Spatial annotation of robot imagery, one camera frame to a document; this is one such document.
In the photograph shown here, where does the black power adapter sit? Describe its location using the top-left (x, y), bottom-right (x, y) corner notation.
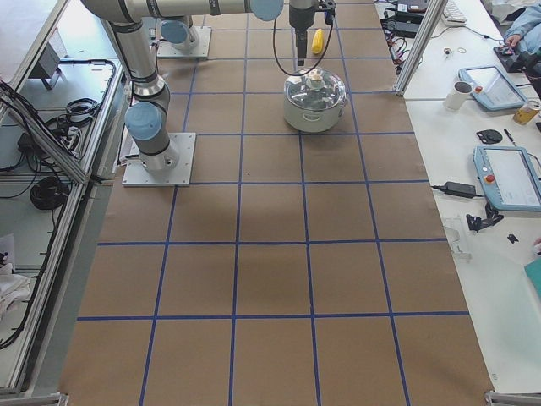
top-left (431, 181), bottom-right (482, 199)

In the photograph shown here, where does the aluminium frame post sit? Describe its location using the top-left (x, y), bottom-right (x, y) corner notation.
top-left (394, 0), bottom-right (447, 96)

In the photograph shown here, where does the black pen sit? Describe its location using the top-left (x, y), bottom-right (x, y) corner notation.
top-left (504, 129), bottom-right (517, 146)

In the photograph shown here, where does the small black plastic piece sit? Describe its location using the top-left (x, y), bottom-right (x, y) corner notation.
top-left (507, 233), bottom-right (519, 244)

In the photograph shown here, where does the brown gridded table mat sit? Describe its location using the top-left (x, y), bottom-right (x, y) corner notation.
top-left (60, 1), bottom-right (491, 405)

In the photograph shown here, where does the glass pot lid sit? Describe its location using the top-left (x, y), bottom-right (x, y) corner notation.
top-left (284, 68), bottom-right (346, 112)

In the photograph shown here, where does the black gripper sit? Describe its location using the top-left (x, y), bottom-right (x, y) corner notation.
top-left (288, 0), bottom-right (315, 65)

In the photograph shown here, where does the teach pendant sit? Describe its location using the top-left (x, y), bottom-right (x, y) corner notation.
top-left (458, 65), bottom-right (527, 111)
top-left (473, 145), bottom-right (540, 212)

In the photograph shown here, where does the black clamp part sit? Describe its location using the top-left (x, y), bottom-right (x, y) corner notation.
top-left (466, 214), bottom-right (504, 233)

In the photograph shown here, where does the white cooking pot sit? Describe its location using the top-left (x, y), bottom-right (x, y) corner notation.
top-left (283, 70), bottom-right (348, 133)

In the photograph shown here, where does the black laptop charger brick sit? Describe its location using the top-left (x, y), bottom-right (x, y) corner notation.
top-left (391, 21), bottom-right (420, 38)

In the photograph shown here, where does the teal folder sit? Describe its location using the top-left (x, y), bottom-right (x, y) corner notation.
top-left (524, 258), bottom-right (541, 297)

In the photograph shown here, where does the lower teach pendant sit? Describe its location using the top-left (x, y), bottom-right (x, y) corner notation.
top-left (473, 145), bottom-right (540, 212)

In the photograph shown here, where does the upper teach pendant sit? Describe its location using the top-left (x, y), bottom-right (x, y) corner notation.
top-left (458, 65), bottom-right (527, 111)

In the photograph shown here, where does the yellow corn cob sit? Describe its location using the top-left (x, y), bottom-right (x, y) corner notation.
top-left (311, 29), bottom-right (325, 55)

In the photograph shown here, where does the white paper cup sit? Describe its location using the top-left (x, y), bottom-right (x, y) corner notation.
top-left (443, 80), bottom-right (473, 111)

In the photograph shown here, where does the person hand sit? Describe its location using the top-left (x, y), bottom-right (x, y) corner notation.
top-left (505, 34), bottom-right (522, 48)

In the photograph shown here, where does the grey electronics box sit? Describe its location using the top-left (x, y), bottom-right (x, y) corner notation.
top-left (29, 42), bottom-right (63, 91)

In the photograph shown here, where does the coiled black cable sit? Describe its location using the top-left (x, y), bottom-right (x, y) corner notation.
top-left (30, 175), bottom-right (70, 211)

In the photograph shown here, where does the clear plastic bracket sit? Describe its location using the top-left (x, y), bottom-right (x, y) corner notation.
top-left (441, 217), bottom-right (472, 261)

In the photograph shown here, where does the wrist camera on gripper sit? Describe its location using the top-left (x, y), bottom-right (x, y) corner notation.
top-left (318, 0), bottom-right (336, 26)

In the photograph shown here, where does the black round disc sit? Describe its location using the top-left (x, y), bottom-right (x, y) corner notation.
top-left (476, 129), bottom-right (503, 145)

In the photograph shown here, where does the yellow drink can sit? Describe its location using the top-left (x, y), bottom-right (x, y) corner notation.
top-left (512, 100), bottom-right (540, 125)

